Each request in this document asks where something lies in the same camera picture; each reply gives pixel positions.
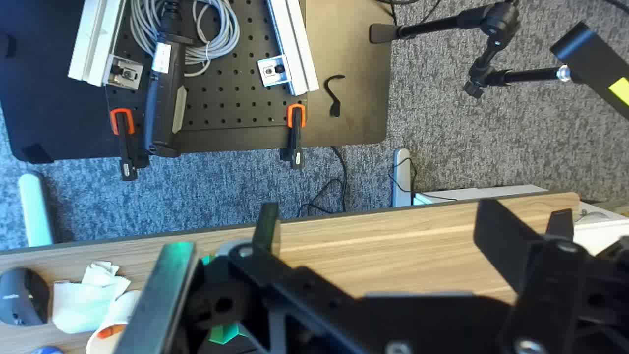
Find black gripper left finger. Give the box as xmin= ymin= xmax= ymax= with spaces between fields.
xmin=111 ymin=201 xmax=310 ymax=354

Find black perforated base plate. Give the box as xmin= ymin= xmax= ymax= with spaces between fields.
xmin=0 ymin=0 xmax=394 ymax=165

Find grey coiled cable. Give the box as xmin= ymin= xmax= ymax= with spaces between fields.
xmin=127 ymin=0 xmax=241 ymax=79

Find white crumpled cloth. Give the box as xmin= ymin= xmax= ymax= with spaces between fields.
xmin=49 ymin=260 xmax=143 ymax=336

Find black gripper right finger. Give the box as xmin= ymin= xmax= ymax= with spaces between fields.
xmin=471 ymin=197 xmax=629 ymax=354

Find black floor cables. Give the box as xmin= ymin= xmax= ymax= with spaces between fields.
xmin=296 ymin=144 xmax=351 ymax=218

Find black box yellow label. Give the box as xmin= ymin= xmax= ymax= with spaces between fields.
xmin=548 ymin=20 xmax=629 ymax=124

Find black tripod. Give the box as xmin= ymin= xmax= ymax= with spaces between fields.
xmin=367 ymin=0 xmax=577 ymax=100

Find black hook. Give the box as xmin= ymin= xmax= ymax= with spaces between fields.
xmin=322 ymin=73 xmax=347 ymax=118

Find aluminium profile rail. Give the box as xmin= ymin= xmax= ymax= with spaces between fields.
xmin=66 ymin=0 xmax=145 ymax=91
xmin=255 ymin=0 xmax=320 ymax=98

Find black computer mouse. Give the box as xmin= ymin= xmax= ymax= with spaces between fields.
xmin=0 ymin=264 xmax=52 ymax=329

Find white desk foot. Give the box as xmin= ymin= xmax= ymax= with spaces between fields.
xmin=15 ymin=171 xmax=54 ymax=250
xmin=389 ymin=146 xmax=548 ymax=209

